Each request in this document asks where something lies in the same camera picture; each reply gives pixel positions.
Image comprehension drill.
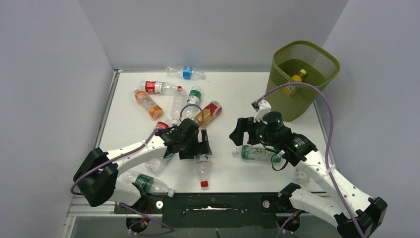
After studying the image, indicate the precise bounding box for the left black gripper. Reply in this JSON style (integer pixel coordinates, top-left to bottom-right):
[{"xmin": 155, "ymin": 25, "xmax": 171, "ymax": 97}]
[{"xmin": 180, "ymin": 129, "xmax": 211, "ymax": 160}]

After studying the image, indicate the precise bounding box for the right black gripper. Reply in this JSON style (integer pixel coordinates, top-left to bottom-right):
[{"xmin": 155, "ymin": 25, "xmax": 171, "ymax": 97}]
[{"xmin": 229, "ymin": 117, "xmax": 278, "ymax": 147}]

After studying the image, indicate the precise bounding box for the clear bottle red cap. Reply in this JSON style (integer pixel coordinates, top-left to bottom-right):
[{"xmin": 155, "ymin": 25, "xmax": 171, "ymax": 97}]
[{"xmin": 194, "ymin": 154, "xmax": 210, "ymax": 189}]

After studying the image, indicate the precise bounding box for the green tea bottle white cap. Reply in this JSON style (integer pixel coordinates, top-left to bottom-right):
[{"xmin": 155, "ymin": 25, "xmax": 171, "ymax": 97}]
[{"xmin": 231, "ymin": 145, "xmax": 281, "ymax": 163}]

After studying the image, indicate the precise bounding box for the yellow honey pomelo drink bottle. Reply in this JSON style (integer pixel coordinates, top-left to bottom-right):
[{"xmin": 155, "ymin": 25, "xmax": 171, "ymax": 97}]
[{"xmin": 282, "ymin": 69, "xmax": 307, "ymax": 96}]

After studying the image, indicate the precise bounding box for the clear water bottle blue cap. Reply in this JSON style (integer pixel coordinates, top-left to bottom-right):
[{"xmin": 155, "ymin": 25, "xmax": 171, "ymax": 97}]
[{"xmin": 294, "ymin": 168, "xmax": 310, "ymax": 186}]

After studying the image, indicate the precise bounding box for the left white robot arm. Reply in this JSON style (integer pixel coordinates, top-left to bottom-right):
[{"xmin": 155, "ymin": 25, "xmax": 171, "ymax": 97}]
[{"xmin": 71, "ymin": 119, "xmax": 212, "ymax": 207}]

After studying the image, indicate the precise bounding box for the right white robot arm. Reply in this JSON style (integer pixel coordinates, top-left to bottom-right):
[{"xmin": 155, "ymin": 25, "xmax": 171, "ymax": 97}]
[{"xmin": 229, "ymin": 112, "xmax": 388, "ymax": 238}]

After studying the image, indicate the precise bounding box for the green mesh waste bin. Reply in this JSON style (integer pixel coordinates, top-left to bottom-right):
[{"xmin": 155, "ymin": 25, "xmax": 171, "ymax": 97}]
[{"xmin": 265, "ymin": 40, "xmax": 340, "ymax": 122}]

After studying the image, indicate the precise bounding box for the amber tea bottle red label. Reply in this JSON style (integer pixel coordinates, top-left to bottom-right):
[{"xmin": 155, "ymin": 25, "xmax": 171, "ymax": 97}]
[{"xmin": 195, "ymin": 101, "xmax": 222, "ymax": 127}]

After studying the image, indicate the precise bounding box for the clear bottle red label left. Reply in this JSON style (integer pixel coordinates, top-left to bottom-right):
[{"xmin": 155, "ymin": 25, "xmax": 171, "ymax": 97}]
[{"xmin": 154, "ymin": 117, "xmax": 172, "ymax": 130}]

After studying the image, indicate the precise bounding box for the clear bottle red label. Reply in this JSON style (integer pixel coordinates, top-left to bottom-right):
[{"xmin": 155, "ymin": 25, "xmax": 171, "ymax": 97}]
[
  {"xmin": 139, "ymin": 80, "xmax": 183, "ymax": 96},
  {"xmin": 154, "ymin": 117, "xmax": 172, "ymax": 130}
]

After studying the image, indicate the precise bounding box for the crushed clear bottle white cap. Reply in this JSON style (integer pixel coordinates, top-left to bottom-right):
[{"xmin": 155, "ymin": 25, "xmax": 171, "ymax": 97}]
[{"xmin": 145, "ymin": 154, "xmax": 174, "ymax": 176}]

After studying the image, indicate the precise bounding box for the orange drink bottle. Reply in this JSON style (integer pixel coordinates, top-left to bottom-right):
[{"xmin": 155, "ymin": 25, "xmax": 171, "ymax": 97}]
[{"xmin": 134, "ymin": 89, "xmax": 163, "ymax": 120}]

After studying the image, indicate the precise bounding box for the clear bottle dark green label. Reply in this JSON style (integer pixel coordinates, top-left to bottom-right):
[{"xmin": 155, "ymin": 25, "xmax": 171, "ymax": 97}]
[{"xmin": 121, "ymin": 171, "xmax": 175, "ymax": 197}]

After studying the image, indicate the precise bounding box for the clear bottle blue label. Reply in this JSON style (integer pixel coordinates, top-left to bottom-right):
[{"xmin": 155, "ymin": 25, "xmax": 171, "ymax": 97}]
[{"xmin": 166, "ymin": 66, "xmax": 206, "ymax": 80}]

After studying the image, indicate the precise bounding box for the clear bottle red label top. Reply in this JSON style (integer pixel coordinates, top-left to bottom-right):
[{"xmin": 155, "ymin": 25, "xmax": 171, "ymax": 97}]
[{"xmin": 139, "ymin": 80, "xmax": 183, "ymax": 96}]

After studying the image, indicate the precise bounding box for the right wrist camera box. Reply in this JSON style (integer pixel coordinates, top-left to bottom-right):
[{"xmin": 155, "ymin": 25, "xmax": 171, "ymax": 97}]
[{"xmin": 252, "ymin": 100, "xmax": 271, "ymax": 122}]

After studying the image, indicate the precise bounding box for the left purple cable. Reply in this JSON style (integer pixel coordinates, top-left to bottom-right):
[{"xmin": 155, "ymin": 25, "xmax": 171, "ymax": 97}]
[{"xmin": 70, "ymin": 104, "xmax": 205, "ymax": 237}]

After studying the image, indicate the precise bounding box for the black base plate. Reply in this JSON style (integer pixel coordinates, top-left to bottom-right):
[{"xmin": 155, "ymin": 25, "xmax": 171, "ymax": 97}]
[{"xmin": 114, "ymin": 192, "xmax": 296, "ymax": 229}]

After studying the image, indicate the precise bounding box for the aluminium frame rail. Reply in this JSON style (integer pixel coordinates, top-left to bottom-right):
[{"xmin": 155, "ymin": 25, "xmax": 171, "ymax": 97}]
[{"xmin": 60, "ymin": 192, "xmax": 365, "ymax": 238}]

